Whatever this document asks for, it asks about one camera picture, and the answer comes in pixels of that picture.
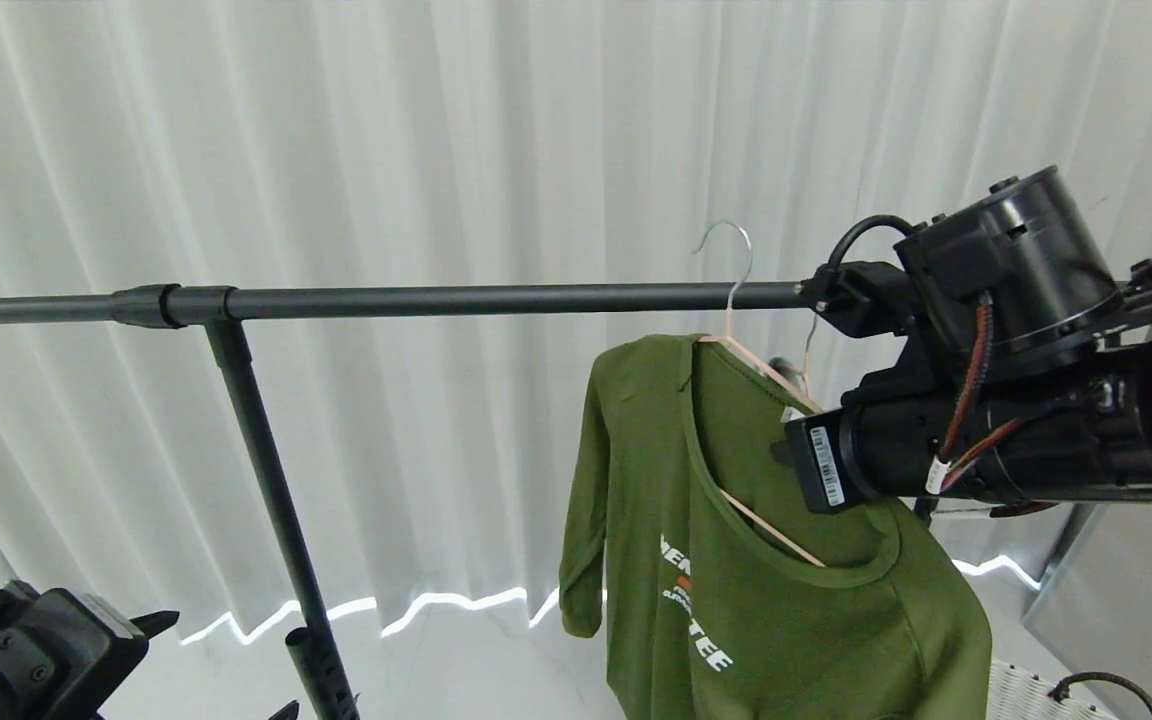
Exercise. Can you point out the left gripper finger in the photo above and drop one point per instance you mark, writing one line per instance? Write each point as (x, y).
(154, 624)
(288, 712)

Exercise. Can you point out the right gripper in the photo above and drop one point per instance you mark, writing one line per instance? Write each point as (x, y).
(886, 450)

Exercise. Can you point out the pink clothes hanger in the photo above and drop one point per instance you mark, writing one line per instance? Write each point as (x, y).
(776, 530)
(807, 352)

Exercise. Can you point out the green long-sleeved shirt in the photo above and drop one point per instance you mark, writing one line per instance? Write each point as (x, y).
(786, 640)

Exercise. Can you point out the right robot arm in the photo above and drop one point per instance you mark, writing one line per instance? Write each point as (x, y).
(1026, 270)

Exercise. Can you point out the white laundry basket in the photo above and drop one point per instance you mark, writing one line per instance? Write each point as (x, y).
(1016, 695)

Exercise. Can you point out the black clothes rack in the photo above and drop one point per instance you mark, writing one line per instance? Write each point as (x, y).
(436, 300)

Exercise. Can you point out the white curtain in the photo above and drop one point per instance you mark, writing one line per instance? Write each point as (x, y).
(386, 130)

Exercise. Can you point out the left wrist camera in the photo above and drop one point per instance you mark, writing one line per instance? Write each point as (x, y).
(56, 660)

